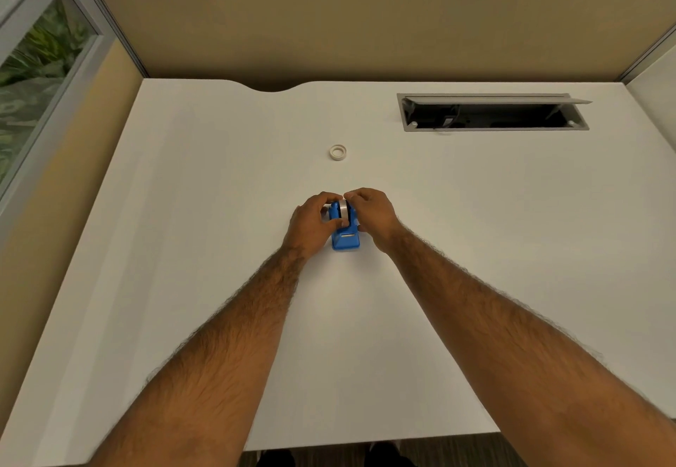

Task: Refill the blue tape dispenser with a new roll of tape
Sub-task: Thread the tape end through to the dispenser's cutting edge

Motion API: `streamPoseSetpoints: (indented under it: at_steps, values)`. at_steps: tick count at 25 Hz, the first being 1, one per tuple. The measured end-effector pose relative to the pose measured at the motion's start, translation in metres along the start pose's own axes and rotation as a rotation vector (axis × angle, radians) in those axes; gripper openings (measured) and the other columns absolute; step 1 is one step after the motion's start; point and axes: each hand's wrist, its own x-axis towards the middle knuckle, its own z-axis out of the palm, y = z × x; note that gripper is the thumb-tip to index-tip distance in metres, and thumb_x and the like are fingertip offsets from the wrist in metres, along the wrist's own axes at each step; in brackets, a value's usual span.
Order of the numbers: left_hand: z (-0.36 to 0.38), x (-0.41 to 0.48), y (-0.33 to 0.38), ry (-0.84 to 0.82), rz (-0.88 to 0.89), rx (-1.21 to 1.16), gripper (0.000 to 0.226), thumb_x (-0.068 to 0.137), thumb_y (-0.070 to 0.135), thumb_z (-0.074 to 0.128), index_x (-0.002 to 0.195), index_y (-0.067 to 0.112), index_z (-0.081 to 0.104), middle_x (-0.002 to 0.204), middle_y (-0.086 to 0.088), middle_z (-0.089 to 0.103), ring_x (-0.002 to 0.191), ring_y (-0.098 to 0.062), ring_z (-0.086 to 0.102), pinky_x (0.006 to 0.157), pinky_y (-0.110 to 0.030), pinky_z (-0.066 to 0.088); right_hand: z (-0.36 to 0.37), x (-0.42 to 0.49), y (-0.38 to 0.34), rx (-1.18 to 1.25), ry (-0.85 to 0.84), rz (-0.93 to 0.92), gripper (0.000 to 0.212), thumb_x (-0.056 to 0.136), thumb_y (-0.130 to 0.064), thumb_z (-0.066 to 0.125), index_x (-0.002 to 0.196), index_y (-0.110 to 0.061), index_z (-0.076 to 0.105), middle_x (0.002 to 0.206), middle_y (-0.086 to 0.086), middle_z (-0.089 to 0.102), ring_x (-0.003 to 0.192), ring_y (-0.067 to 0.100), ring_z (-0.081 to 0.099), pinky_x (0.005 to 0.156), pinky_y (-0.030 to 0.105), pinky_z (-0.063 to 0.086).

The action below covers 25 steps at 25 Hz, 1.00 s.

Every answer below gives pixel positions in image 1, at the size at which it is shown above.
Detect glass window with grey frame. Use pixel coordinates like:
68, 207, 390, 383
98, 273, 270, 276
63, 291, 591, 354
0, 0, 119, 230

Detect black cable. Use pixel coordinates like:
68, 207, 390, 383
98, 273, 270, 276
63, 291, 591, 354
430, 105, 463, 131

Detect blue tape dispenser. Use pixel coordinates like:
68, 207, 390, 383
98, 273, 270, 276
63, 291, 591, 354
328, 201, 363, 252

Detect person's right forearm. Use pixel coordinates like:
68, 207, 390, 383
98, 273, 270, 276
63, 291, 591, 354
384, 223, 676, 467

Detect person's black shoe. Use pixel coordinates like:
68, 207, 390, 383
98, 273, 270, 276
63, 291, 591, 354
256, 448, 296, 467
363, 441, 419, 467

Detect person's left forearm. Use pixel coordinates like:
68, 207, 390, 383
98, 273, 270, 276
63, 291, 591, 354
87, 245, 311, 467

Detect grey desk cable tray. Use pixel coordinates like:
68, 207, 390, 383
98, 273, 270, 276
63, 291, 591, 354
396, 93, 593, 133

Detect person's right black shoe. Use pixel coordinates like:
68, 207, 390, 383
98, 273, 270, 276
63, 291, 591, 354
363, 441, 419, 467

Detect person's right hand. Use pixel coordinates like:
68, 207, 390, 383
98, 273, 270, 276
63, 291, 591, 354
343, 188, 406, 257

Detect person's left hand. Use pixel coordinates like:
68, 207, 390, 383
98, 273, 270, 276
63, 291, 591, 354
284, 192, 350, 263

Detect person's left black shoe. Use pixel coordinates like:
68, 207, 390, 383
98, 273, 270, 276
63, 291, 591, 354
256, 448, 296, 467

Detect green plant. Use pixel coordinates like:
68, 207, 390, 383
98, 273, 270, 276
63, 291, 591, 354
0, 0, 98, 182

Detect beige side partition panel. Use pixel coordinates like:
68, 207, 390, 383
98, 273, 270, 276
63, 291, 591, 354
0, 39, 144, 420

